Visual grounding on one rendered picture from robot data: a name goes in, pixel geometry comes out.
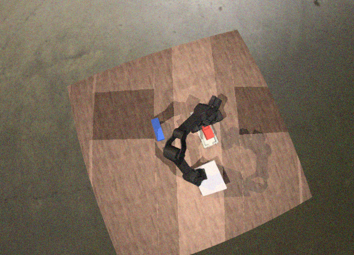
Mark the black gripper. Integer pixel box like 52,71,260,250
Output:
191,110,223,133

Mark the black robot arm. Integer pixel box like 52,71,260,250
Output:
163,96,222,187

